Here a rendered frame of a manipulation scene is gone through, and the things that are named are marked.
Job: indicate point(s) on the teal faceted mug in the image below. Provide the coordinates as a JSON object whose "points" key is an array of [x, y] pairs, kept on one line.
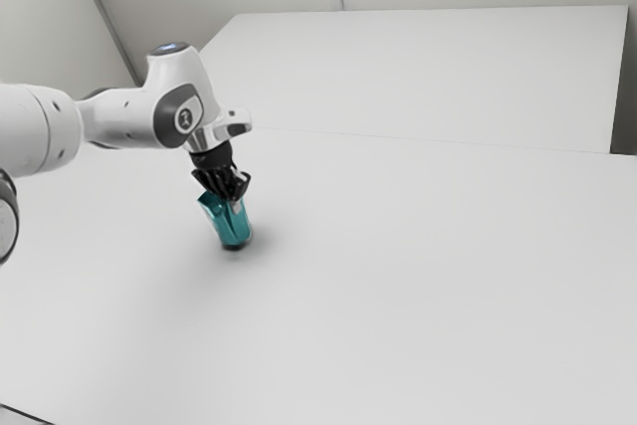
{"points": [[230, 226]]}

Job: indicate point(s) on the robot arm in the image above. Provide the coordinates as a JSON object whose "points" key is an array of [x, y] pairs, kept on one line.
{"points": [[164, 96]]}

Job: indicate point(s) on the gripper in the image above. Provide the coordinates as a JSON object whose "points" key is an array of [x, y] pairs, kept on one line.
{"points": [[214, 166]]}

